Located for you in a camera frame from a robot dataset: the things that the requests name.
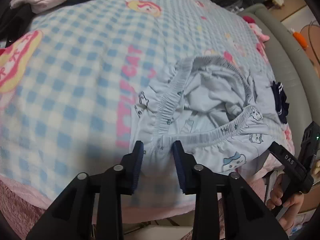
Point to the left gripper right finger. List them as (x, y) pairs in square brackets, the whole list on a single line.
[(245, 215)]

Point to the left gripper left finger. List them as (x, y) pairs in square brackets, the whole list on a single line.
[(70, 215)]

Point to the light blue cartoon pajama pants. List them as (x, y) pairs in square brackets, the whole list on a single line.
[(225, 116)]

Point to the navy striped folded garment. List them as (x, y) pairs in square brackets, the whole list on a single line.
[(281, 104)]

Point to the grey padded headboard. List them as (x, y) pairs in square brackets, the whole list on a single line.
[(291, 67)]

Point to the pink plush toy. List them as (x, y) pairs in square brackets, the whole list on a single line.
[(258, 32)]

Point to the blue checkered cartoon blanket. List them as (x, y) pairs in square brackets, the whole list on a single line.
[(70, 112)]

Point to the orange carrot plush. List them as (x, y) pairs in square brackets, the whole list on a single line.
[(300, 39)]

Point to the red round plush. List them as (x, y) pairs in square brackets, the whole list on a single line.
[(248, 19)]

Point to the black garment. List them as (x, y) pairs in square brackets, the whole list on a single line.
[(15, 21)]

